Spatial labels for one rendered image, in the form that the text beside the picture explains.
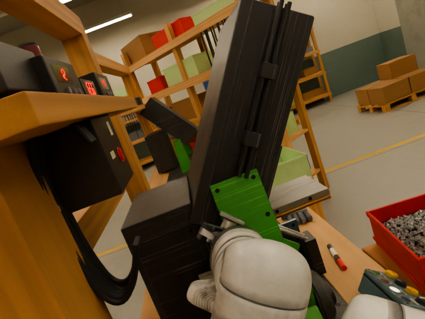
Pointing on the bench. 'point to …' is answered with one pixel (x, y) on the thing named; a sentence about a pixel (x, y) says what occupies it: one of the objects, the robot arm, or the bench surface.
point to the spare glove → (299, 216)
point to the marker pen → (337, 257)
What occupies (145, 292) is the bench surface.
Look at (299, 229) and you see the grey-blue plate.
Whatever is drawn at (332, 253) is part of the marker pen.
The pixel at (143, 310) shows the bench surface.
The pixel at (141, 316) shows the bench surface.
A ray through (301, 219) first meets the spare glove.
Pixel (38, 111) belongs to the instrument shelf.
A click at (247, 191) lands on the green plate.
